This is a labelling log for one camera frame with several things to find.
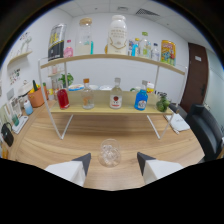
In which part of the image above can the clear glass cup with ice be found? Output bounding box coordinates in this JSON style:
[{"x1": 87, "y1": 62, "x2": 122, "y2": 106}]
[{"x1": 98, "y1": 138, "x2": 122, "y2": 168}]

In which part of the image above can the blue liquid bottle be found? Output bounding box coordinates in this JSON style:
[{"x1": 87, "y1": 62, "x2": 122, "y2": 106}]
[{"x1": 134, "y1": 79, "x2": 149, "y2": 111}]

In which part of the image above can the small clear bottle orange cap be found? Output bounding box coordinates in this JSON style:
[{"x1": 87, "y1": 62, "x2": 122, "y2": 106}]
[{"x1": 81, "y1": 78, "x2": 96, "y2": 110}]

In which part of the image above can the white milk bottle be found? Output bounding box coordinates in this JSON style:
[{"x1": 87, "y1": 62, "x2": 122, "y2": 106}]
[{"x1": 107, "y1": 14, "x2": 129, "y2": 56}]

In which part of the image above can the green measuring cup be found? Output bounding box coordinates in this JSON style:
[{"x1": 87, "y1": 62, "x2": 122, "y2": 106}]
[{"x1": 12, "y1": 114, "x2": 20, "y2": 127}]

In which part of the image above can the white notebook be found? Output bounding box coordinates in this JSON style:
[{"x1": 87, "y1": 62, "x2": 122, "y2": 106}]
[{"x1": 164, "y1": 113, "x2": 191, "y2": 133}]

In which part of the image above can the black chair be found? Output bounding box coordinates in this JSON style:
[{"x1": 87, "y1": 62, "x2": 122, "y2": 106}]
[{"x1": 169, "y1": 103, "x2": 224, "y2": 163}]

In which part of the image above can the white scale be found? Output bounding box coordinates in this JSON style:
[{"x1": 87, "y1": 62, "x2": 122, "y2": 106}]
[{"x1": 11, "y1": 115, "x2": 29, "y2": 135}]

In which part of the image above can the two-tier wood and white rack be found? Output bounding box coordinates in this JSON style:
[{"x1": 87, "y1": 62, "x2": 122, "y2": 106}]
[{"x1": 37, "y1": 53, "x2": 188, "y2": 141}]

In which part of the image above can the black kettle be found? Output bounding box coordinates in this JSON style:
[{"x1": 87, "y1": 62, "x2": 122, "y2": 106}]
[{"x1": 0, "y1": 122, "x2": 15, "y2": 148}]

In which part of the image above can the red liquid bottle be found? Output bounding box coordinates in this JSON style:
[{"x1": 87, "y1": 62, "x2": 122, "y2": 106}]
[{"x1": 56, "y1": 87, "x2": 71, "y2": 110}]

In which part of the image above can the white capped pale blue bottle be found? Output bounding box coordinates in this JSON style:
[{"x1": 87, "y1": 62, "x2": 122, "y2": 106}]
[{"x1": 23, "y1": 99, "x2": 34, "y2": 116}]

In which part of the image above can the orange bucket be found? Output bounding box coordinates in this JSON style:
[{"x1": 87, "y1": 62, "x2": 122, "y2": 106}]
[{"x1": 27, "y1": 85, "x2": 45, "y2": 108}]

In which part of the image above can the clear bottle with red label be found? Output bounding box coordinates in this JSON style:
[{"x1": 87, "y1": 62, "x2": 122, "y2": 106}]
[{"x1": 109, "y1": 77, "x2": 124, "y2": 110}]

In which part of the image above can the brown door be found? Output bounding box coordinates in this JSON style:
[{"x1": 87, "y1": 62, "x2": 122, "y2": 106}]
[{"x1": 180, "y1": 42, "x2": 210, "y2": 114}]

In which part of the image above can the yellow printed can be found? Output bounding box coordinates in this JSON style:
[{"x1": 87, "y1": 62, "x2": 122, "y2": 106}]
[{"x1": 160, "y1": 39, "x2": 177, "y2": 67}]

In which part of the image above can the small pink bottle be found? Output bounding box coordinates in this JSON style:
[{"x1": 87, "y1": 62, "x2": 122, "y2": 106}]
[{"x1": 63, "y1": 39, "x2": 74, "y2": 59}]

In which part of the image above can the small light blue bottle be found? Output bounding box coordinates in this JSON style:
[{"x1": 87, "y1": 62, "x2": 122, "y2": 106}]
[{"x1": 130, "y1": 37, "x2": 141, "y2": 57}]

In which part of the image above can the clear bottle with green cap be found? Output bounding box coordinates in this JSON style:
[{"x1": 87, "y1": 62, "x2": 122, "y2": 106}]
[{"x1": 139, "y1": 31, "x2": 152, "y2": 58}]

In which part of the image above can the tall black and silver can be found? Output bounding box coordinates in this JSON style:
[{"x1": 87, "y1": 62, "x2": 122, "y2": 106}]
[{"x1": 47, "y1": 23, "x2": 67, "y2": 62}]

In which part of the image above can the ceiling air vent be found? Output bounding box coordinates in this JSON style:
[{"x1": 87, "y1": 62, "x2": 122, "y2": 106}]
[{"x1": 134, "y1": 8, "x2": 161, "y2": 18}]

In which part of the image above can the wooden wall shelf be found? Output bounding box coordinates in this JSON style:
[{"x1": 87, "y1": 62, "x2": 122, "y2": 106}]
[{"x1": 7, "y1": 49, "x2": 34, "y2": 66}]

